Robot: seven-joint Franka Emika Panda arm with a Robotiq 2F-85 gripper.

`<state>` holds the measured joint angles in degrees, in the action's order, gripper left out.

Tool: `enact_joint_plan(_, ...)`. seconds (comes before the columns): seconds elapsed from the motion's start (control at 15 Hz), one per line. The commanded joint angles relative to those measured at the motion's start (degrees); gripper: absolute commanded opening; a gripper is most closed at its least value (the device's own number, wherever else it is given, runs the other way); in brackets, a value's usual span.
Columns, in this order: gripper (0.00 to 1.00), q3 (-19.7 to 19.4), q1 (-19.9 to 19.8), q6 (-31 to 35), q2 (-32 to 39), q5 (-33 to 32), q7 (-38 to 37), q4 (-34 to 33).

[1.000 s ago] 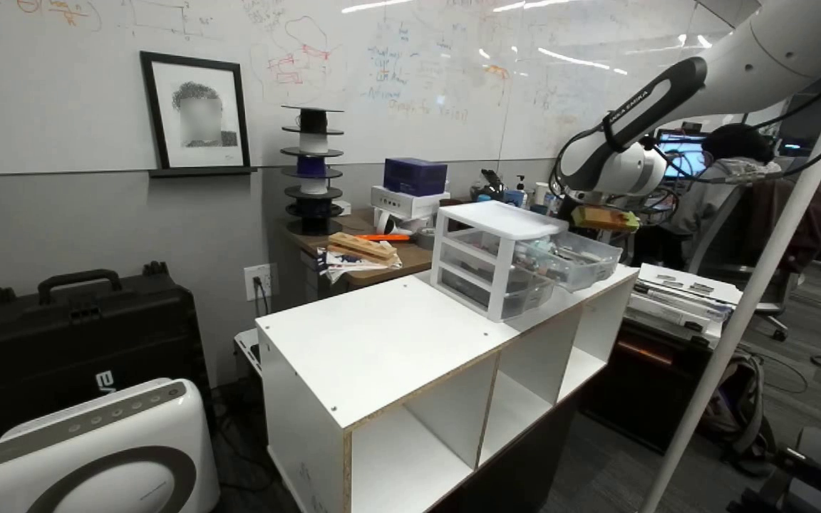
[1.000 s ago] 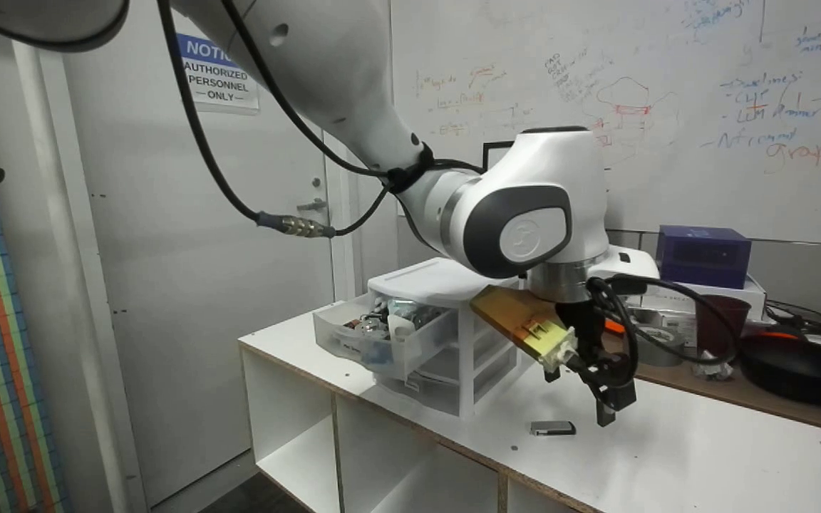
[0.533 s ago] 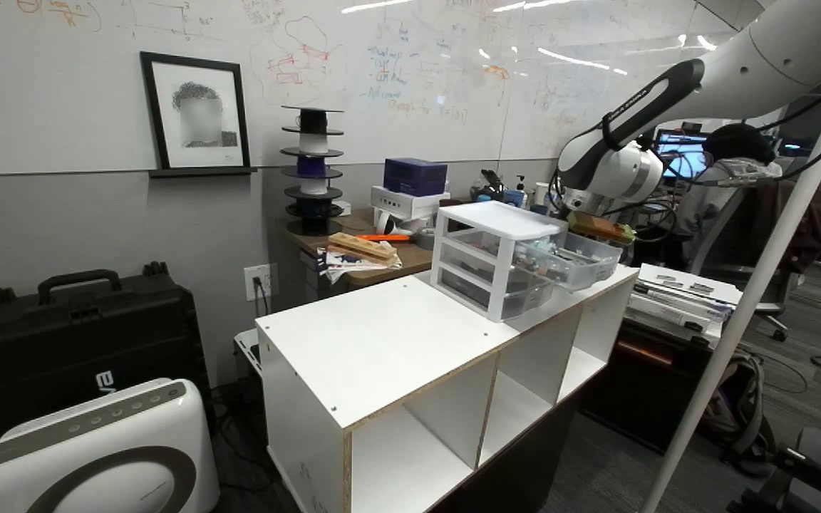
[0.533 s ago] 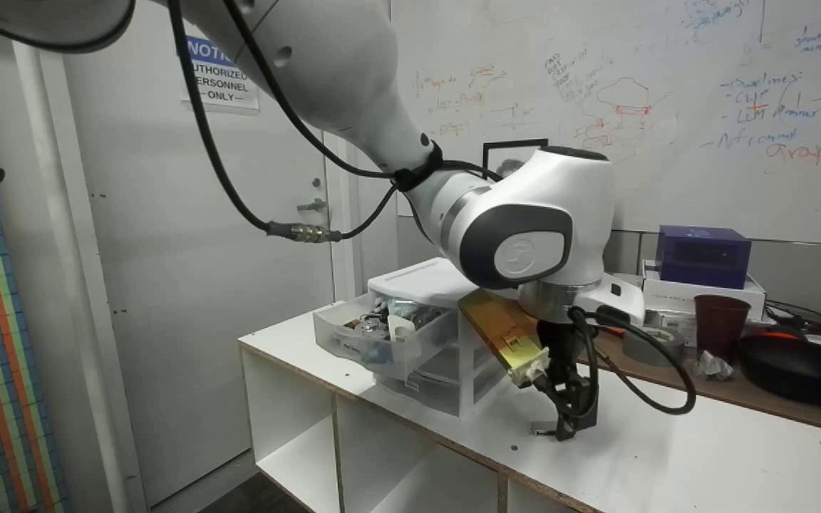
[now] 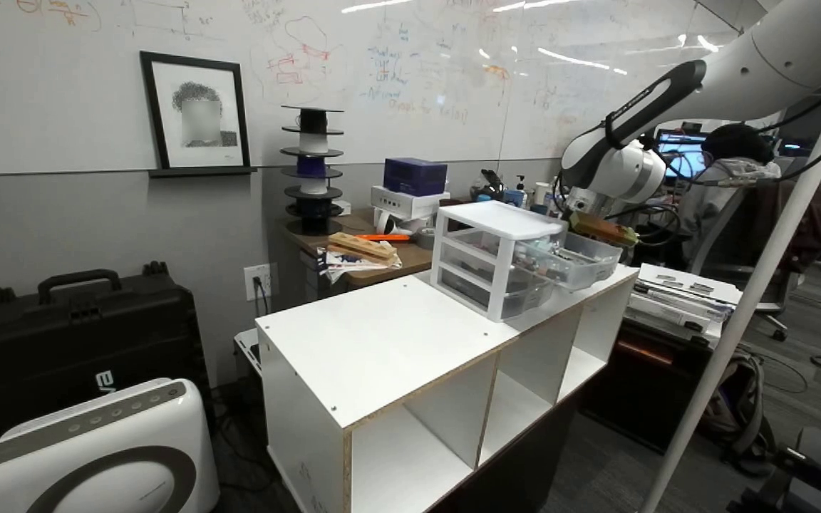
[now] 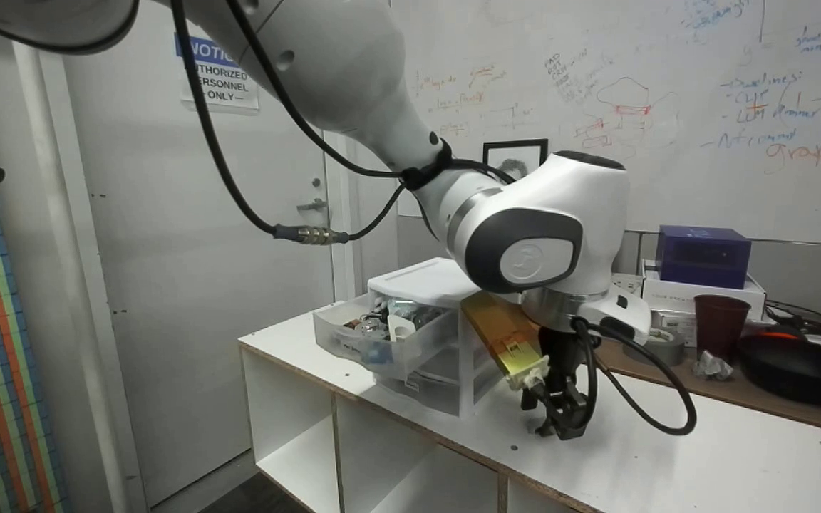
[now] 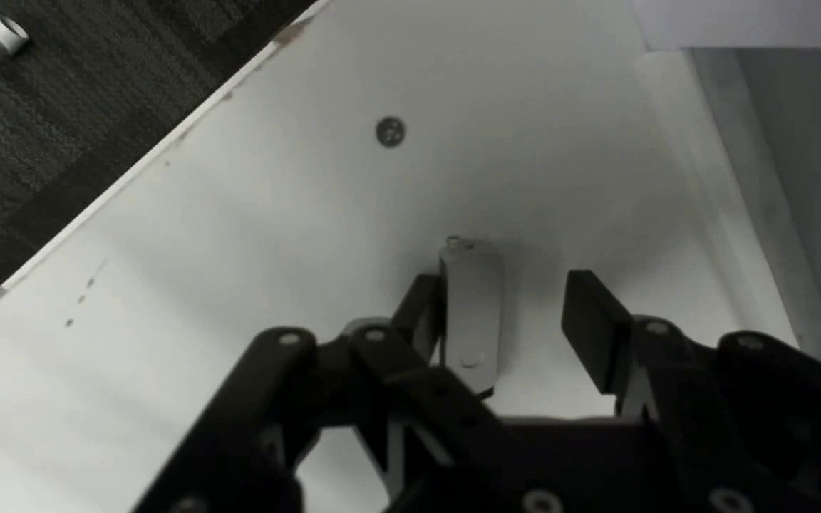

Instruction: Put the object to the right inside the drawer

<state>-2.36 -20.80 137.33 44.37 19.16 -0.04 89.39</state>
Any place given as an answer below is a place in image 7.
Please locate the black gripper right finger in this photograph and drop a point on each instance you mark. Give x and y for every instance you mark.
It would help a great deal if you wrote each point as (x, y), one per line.
(763, 429)

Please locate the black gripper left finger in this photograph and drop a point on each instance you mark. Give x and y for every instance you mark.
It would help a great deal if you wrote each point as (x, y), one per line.
(270, 409)

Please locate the small white oblong object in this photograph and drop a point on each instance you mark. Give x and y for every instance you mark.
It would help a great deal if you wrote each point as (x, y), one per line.
(471, 302)

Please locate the dark shelf screw head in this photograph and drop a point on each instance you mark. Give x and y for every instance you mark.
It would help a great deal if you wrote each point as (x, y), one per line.
(388, 132)

